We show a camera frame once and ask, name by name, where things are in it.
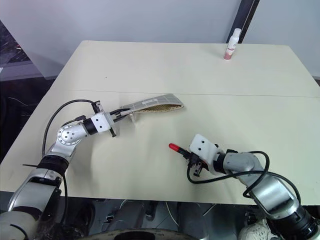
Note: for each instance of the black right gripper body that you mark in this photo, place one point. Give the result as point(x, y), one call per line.
point(196, 163)

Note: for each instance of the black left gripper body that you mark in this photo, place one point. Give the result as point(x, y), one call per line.
point(111, 120)

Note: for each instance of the red marker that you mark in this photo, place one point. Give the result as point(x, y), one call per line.
point(175, 147)

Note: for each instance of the grey grid pouch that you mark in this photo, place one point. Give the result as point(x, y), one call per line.
point(156, 103)

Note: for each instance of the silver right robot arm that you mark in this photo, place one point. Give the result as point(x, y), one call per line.
point(271, 190)

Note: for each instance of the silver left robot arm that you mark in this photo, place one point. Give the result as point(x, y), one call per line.
point(67, 135)

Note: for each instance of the dark rounded base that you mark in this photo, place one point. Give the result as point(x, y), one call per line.
point(140, 235)

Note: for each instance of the white mesh shoe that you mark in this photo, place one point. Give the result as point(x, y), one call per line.
point(255, 231)

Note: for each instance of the white and pink bottle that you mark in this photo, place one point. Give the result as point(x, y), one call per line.
point(231, 45)

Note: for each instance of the black vertical strip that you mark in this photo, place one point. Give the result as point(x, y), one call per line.
point(247, 18)

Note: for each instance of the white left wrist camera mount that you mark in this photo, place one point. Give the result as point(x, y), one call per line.
point(100, 123)

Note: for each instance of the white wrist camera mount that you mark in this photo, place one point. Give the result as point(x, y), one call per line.
point(203, 148)
point(100, 123)

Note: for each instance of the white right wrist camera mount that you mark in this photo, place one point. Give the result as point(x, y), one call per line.
point(203, 148)

